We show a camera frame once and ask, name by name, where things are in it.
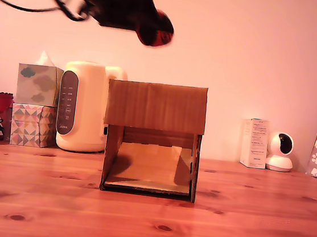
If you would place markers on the red and black footbag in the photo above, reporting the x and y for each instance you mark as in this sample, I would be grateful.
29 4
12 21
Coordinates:
156 39

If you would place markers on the cardboard dice tower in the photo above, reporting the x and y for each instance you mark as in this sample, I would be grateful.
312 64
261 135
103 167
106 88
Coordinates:
157 107

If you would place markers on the white tissue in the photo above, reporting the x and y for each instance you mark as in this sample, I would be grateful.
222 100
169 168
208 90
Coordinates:
45 60

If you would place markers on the white electric kettle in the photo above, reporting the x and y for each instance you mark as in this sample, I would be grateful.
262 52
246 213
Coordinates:
88 107

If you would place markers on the cloud print tissue box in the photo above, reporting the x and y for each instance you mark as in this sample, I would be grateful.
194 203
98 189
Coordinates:
36 84

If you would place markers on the geometric print tissue box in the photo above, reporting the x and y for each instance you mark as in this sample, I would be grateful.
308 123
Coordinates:
31 125

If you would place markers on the white printed carton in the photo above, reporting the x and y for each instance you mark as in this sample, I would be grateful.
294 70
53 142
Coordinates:
255 144

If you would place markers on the small white round camera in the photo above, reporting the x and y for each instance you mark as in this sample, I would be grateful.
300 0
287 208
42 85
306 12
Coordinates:
279 163

